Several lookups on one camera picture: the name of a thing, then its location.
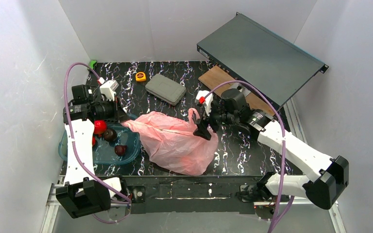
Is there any wooden board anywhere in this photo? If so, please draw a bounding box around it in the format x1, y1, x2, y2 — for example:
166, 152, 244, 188
198, 66, 275, 116

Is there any metal bracket with knob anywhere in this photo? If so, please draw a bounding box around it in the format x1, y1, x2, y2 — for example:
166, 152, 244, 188
236, 84, 251, 97

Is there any small red fake fruit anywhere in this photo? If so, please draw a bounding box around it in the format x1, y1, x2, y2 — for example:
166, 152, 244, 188
114, 145, 127, 157

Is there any dark rack network switch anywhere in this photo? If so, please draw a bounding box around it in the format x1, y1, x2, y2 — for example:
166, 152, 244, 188
197, 13, 329, 109

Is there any grey plastic case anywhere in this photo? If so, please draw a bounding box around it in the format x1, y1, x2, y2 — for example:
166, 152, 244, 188
145, 74, 186, 106

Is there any orange tape measure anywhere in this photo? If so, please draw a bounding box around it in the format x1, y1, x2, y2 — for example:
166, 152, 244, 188
135, 72, 147, 82

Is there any dark fake plum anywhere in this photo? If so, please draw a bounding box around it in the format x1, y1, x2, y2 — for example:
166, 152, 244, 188
102, 128, 118, 143

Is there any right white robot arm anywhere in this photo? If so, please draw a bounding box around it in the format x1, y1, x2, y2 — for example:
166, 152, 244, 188
193, 89, 349, 210

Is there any pink plastic bag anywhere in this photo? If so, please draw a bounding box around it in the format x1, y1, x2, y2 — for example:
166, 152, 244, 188
122, 108, 219, 176

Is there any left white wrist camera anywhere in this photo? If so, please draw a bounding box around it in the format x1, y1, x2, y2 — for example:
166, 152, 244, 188
98, 77, 119, 100

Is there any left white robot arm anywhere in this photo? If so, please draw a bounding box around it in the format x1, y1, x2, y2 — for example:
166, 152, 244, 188
55, 81, 131, 218

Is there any blue plastic fruit container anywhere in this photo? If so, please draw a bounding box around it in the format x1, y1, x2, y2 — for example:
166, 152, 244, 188
58, 119, 141, 166

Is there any red fake apple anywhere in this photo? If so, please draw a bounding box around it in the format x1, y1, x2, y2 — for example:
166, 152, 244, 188
94, 120, 107, 135

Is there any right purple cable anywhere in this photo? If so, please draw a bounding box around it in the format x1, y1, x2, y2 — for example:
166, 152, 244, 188
204, 80, 295, 233

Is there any green small object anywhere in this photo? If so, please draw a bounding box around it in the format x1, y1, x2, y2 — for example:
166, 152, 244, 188
88, 60, 97, 69

